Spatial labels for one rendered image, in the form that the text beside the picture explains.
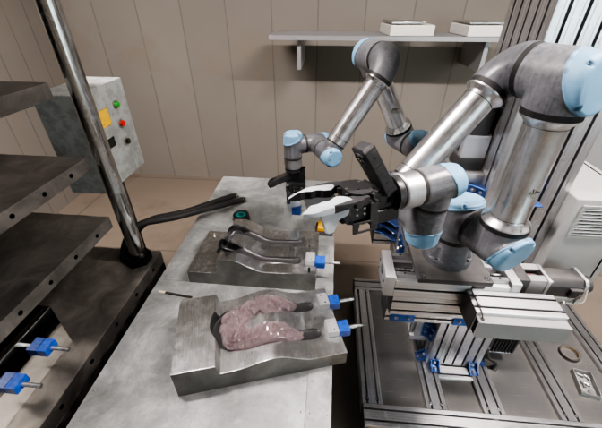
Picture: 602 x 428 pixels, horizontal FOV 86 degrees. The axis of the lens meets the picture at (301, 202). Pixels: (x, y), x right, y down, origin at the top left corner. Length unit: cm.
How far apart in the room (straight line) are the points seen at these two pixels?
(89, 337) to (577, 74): 149
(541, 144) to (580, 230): 60
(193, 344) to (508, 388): 148
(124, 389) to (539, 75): 130
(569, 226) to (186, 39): 311
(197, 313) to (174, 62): 278
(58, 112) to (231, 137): 230
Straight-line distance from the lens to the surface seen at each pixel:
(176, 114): 369
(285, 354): 104
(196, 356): 105
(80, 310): 150
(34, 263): 136
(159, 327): 129
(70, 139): 151
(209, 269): 134
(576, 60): 81
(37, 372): 134
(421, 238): 76
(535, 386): 208
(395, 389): 181
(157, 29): 356
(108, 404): 120
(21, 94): 124
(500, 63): 88
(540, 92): 83
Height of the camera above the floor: 177
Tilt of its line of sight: 33 degrees down
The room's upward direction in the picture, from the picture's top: straight up
